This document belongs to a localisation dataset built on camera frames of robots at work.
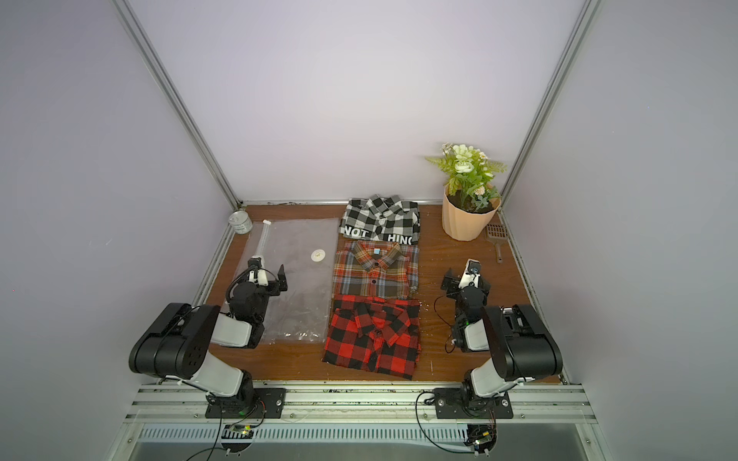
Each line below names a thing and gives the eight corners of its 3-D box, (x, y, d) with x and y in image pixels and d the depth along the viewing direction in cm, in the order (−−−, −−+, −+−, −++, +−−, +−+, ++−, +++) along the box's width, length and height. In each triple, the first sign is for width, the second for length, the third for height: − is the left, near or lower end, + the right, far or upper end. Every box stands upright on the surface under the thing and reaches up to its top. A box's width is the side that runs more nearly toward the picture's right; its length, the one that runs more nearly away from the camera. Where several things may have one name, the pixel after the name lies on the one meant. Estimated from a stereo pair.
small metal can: (231, 233, 113) (225, 224, 109) (237, 220, 118) (231, 210, 113) (250, 233, 113) (244, 224, 109) (255, 220, 118) (249, 210, 113)
